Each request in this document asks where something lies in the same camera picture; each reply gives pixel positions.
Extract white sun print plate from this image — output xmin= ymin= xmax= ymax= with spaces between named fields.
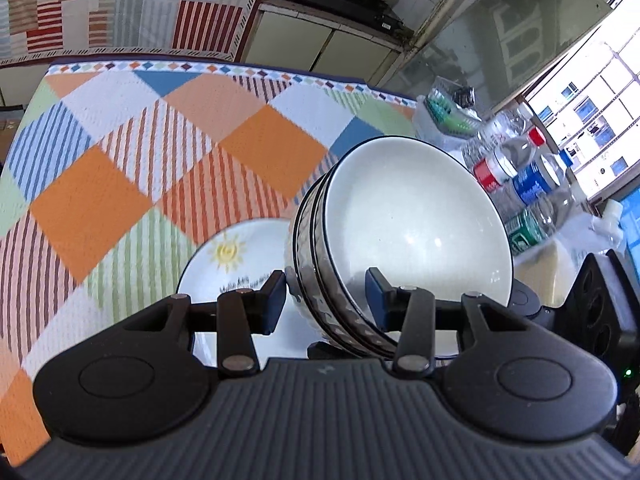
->
xmin=176 ymin=219 xmax=321 ymax=368

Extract cream base cabinet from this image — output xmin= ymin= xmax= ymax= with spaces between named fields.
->
xmin=240 ymin=2 xmax=407 ymax=87

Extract white plastic jug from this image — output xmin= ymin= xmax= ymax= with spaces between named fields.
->
xmin=590 ymin=199 xmax=626 ymax=247

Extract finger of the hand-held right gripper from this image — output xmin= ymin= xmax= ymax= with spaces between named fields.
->
xmin=509 ymin=280 xmax=557 ymax=325

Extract red label water bottle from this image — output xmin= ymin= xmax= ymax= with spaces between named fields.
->
xmin=462 ymin=127 xmax=549 ymax=196

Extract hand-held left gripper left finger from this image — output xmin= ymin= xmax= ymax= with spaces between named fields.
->
xmin=122 ymin=270 xmax=288 ymax=379

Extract clear plastic storage box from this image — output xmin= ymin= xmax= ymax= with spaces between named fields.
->
xmin=412 ymin=76 xmax=484 ymax=142

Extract clear plastic water bottle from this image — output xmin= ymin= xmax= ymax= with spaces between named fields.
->
xmin=477 ymin=102 xmax=536 ymax=143

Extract striped patchwork cloth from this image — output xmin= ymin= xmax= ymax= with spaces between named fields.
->
xmin=0 ymin=0 xmax=268 ymax=67

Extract checked patchwork tablecloth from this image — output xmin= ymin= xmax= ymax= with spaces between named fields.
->
xmin=0 ymin=52 xmax=418 ymax=468

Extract green label water bottle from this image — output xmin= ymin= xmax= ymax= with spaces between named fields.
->
xmin=504 ymin=187 xmax=577 ymax=257

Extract white black-rimmed bowl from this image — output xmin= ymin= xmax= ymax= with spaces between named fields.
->
xmin=283 ymin=184 xmax=393 ymax=359
xmin=306 ymin=172 xmax=401 ymax=357
xmin=322 ymin=136 xmax=515 ymax=359

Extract glass cabinet door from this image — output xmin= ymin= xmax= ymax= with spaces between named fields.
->
xmin=385 ymin=0 xmax=614 ymax=112

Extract bright window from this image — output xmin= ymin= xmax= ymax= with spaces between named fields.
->
xmin=524 ymin=20 xmax=640 ymax=202

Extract blue label water bottle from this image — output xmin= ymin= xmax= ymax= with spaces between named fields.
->
xmin=500 ymin=150 xmax=575 ymax=212

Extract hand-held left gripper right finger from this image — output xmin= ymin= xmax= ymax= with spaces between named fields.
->
xmin=365 ymin=267 xmax=546 ymax=379

